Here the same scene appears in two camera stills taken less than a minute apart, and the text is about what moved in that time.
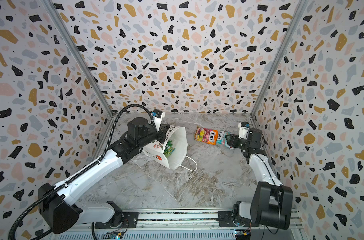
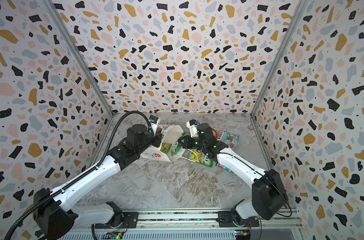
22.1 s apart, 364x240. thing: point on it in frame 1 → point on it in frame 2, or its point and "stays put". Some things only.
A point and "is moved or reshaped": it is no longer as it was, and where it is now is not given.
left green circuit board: [113, 235] stays put
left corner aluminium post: [59, 21] stays put
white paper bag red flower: [171, 153] is moved or reshaped
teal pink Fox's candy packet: [221, 139] stays put
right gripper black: [234, 141] → [185, 142]
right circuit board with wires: [242, 234] stays put
